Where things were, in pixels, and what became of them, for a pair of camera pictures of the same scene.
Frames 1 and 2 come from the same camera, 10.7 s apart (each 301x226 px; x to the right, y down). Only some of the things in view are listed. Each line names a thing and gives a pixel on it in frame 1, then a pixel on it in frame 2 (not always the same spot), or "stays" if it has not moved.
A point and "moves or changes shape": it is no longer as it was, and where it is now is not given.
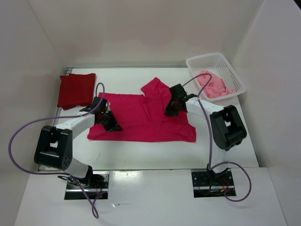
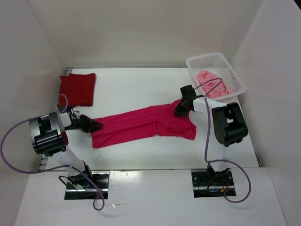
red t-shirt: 76,90 stays
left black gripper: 114,126 to 89,127
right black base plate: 203,187 stays
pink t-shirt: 142,117 moves or changes shape
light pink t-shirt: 217,87 stays
